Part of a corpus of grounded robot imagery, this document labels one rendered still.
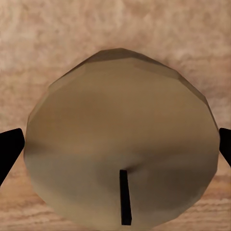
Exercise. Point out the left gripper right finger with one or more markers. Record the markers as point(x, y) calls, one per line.
point(225, 144)

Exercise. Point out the pillar candle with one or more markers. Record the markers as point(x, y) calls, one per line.
point(121, 143)

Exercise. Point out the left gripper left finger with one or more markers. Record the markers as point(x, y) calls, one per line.
point(11, 144)

